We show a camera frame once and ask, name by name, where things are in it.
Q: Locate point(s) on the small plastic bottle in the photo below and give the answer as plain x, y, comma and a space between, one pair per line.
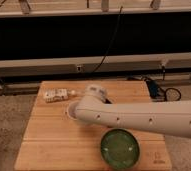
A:
58, 95

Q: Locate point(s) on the wooden board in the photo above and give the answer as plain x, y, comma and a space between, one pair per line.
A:
54, 142

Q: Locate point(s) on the white metal shelf rail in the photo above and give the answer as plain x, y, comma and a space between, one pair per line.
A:
75, 65

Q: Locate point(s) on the green ceramic bowl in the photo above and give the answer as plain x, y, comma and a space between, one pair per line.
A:
119, 149

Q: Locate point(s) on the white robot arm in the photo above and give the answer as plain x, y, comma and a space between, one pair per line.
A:
170, 118

